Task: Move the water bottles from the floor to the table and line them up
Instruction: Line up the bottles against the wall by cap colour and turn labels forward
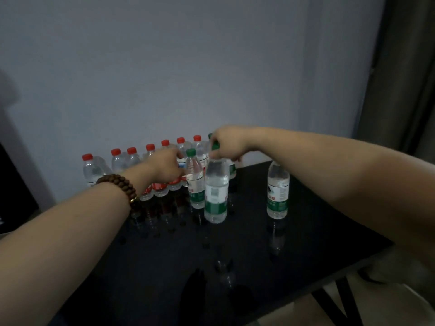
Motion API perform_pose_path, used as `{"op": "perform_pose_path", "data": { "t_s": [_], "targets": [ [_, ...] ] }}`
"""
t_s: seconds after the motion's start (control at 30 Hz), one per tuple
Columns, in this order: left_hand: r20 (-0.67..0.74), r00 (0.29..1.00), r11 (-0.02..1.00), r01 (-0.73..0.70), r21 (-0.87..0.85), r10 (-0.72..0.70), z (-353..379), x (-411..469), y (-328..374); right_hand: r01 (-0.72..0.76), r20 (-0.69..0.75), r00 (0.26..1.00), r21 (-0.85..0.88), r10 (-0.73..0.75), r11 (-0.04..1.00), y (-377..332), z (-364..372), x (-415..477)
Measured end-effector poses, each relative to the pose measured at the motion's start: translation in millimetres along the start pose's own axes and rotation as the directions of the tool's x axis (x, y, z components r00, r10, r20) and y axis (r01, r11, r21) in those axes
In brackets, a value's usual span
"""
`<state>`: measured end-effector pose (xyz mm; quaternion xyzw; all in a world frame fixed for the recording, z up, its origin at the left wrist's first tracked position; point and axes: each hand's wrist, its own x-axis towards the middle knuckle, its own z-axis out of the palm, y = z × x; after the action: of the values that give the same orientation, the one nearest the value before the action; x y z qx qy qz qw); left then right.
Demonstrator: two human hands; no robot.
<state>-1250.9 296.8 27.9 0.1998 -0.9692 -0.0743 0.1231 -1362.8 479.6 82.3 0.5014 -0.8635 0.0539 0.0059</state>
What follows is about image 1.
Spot person's left forearm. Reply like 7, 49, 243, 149
0, 165, 150, 326

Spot person's right hand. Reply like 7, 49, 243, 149
209, 125, 255, 163

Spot brown wooden bead bracelet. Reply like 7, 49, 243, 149
96, 174, 140, 211

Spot person's right forearm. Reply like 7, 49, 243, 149
250, 127, 435, 268

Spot grey curtain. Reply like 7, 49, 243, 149
352, 0, 435, 164

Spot green cap water bottle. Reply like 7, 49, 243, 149
186, 148, 206, 210

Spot person's left hand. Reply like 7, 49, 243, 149
142, 147, 187, 184

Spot large green label water bottle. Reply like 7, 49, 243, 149
204, 141, 230, 224

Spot row of red cap bottles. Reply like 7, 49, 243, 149
82, 135, 209, 201

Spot black table leg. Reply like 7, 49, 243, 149
311, 276, 364, 326

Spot black screen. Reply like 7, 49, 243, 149
0, 142, 39, 235

